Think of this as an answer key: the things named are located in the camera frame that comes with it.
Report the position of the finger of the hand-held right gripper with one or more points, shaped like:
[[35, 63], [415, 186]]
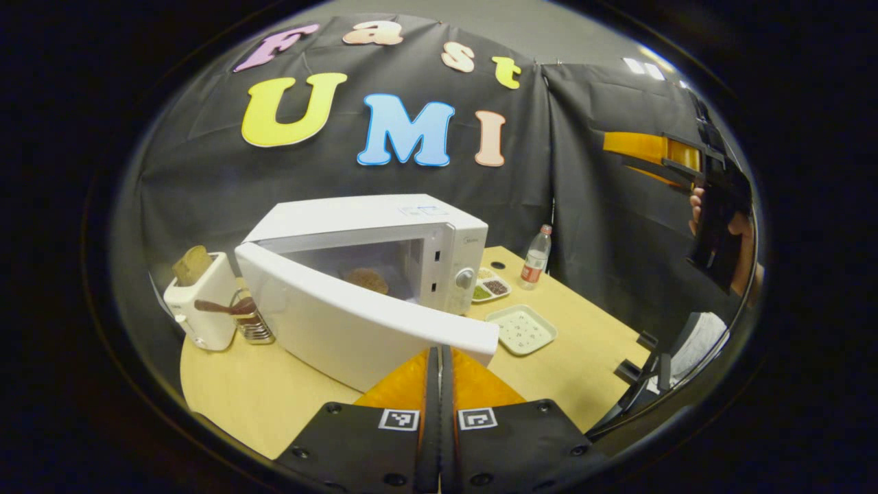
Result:
[[645, 147], [662, 175]]

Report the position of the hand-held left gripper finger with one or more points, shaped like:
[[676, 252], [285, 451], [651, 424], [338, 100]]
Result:
[[431, 439], [447, 439]]

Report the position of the white microwave oven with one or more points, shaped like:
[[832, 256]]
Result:
[[343, 329]]

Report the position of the round bread bun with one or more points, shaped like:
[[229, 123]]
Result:
[[367, 281]]

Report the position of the black backdrop cloth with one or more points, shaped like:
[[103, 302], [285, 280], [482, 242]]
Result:
[[590, 206]]

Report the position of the small ceiling light panel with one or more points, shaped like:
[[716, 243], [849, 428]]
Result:
[[643, 68]]

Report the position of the white square plate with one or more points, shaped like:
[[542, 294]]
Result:
[[523, 331]]

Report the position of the clear plastic water bottle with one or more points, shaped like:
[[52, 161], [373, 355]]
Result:
[[535, 264]]

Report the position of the white cloth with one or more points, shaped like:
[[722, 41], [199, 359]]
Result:
[[703, 343]]

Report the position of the white divided snack dish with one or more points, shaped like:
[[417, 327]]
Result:
[[492, 287]]

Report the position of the black office chair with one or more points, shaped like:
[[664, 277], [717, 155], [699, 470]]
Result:
[[638, 374]]

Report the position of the metal utensil holder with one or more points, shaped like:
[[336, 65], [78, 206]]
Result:
[[255, 329]]

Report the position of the brown wooden spoon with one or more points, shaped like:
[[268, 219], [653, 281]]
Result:
[[219, 307]]

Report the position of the white toaster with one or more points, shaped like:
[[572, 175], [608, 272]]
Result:
[[206, 315]]

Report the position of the brown bread slice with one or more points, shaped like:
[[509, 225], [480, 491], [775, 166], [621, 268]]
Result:
[[192, 266]]

